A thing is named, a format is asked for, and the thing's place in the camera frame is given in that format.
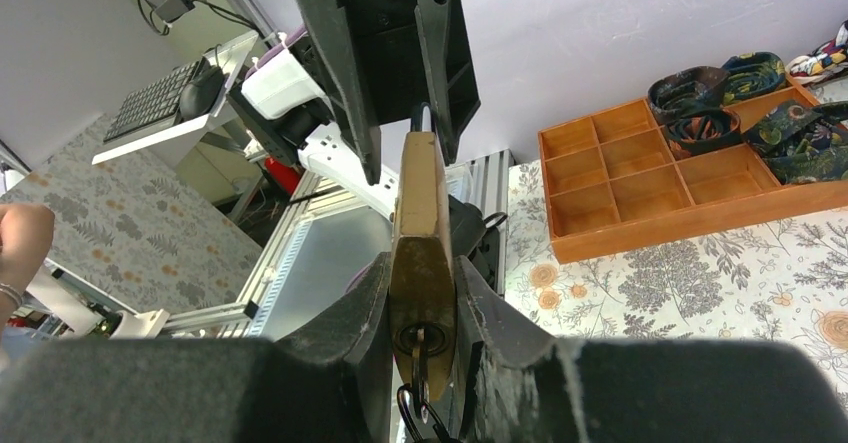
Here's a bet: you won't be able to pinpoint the orange wooden compartment tray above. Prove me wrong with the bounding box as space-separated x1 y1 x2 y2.
538 99 847 263

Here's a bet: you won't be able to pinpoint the black computer mouse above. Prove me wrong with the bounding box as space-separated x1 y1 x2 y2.
178 66 225 120

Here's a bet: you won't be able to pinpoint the dark floral rolled strap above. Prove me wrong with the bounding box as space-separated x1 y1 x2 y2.
741 98 848 186

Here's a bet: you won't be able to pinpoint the brass padlock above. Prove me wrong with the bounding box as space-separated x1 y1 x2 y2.
388 103 457 401

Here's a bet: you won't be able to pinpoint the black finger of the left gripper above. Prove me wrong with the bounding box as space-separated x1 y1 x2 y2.
296 0 381 185
414 0 481 164

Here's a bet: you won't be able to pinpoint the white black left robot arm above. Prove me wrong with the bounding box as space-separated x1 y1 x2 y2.
1 0 487 442

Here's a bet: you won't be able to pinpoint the red fire extinguisher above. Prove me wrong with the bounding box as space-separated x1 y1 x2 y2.
263 156 301 196

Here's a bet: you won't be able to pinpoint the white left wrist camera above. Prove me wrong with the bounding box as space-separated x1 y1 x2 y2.
241 45 329 120

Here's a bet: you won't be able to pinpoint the floral patterned table mat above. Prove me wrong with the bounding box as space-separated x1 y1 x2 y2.
505 68 847 402

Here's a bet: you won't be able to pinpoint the colourful comic print cloth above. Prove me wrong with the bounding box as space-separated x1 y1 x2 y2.
786 21 847 85

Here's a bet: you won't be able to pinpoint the keys of padlock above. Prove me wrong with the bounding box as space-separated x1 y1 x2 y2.
396 324 456 442

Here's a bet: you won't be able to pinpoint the person's hand in background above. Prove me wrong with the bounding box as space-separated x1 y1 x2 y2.
1 203 55 326

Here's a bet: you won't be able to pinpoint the black computer keyboard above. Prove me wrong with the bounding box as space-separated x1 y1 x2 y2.
103 58 210 143

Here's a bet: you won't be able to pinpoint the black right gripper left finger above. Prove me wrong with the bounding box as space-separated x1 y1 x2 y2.
1 254 392 442

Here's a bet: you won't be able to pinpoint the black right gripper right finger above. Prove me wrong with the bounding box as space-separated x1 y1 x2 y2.
454 257 847 442

